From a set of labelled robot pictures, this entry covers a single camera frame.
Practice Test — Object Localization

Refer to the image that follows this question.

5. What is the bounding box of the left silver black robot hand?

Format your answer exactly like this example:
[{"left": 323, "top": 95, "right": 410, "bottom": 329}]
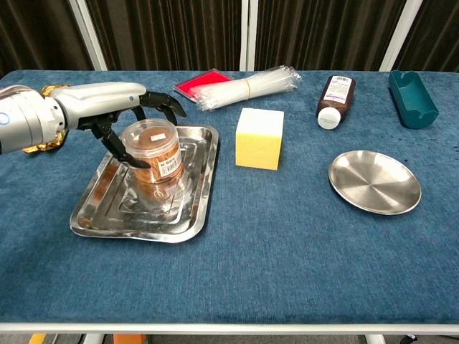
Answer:
[{"left": 52, "top": 82, "right": 188, "bottom": 170}]

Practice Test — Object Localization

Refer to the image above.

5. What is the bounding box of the blue velvet tablecloth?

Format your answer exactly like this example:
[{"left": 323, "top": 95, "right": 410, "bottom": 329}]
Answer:
[{"left": 0, "top": 70, "right": 459, "bottom": 325}]

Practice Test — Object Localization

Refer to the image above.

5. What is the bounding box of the yellow cube block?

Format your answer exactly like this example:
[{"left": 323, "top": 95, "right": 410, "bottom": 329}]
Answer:
[{"left": 235, "top": 107, "right": 285, "bottom": 171}]

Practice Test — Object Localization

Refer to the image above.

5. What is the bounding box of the bundle of clear wrapped straws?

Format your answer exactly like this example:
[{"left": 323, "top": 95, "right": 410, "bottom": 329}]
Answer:
[{"left": 189, "top": 64, "right": 302, "bottom": 113}]

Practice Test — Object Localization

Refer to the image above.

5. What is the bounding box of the white table frame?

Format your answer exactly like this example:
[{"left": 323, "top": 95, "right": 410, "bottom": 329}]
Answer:
[{"left": 0, "top": 322, "right": 459, "bottom": 344}]

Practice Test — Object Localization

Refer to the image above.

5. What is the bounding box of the teal plastic holder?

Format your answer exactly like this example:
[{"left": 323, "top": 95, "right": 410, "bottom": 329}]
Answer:
[{"left": 388, "top": 70, "right": 440, "bottom": 130}]

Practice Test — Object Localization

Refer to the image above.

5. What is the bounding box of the round stainless steel plate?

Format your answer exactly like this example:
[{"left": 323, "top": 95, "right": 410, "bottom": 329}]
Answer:
[{"left": 328, "top": 150, "right": 422, "bottom": 216}]

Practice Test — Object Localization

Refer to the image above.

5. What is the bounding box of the white partition frame post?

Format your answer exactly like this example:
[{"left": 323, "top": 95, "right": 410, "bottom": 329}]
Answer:
[
  {"left": 379, "top": 0, "right": 424, "bottom": 72},
  {"left": 69, "top": 0, "right": 108, "bottom": 72},
  {"left": 239, "top": 0, "right": 259, "bottom": 72}
]

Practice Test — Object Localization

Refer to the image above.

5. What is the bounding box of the brown bottle with white cap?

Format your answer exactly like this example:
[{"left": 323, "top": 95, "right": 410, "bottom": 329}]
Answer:
[{"left": 316, "top": 75, "right": 357, "bottom": 130}]

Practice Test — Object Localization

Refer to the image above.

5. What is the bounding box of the red flat plastic case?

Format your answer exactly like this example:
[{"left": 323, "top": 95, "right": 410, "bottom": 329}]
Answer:
[{"left": 173, "top": 67, "right": 236, "bottom": 105}]

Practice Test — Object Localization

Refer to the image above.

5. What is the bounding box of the rectangular stainless steel tray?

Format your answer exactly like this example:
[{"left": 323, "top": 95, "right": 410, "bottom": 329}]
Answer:
[{"left": 69, "top": 123, "right": 220, "bottom": 244}]

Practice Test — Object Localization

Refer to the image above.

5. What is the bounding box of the gold foil snack package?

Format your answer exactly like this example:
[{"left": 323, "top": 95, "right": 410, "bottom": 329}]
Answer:
[{"left": 22, "top": 84, "right": 71, "bottom": 154}]

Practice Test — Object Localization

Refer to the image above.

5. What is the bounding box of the dark brown curtain panel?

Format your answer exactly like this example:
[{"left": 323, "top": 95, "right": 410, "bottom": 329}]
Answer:
[
  {"left": 394, "top": 0, "right": 459, "bottom": 73},
  {"left": 255, "top": 0, "right": 408, "bottom": 72},
  {"left": 0, "top": 0, "right": 93, "bottom": 78},
  {"left": 85, "top": 0, "right": 243, "bottom": 72}
]

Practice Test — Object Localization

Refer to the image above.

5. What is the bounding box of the clear jar of rubber bands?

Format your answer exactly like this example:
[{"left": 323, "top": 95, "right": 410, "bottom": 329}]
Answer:
[{"left": 121, "top": 118, "right": 185, "bottom": 185}]

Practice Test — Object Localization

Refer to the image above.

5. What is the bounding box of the orange box under table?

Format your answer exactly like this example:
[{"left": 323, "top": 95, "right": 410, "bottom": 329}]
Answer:
[{"left": 113, "top": 334, "right": 147, "bottom": 344}]

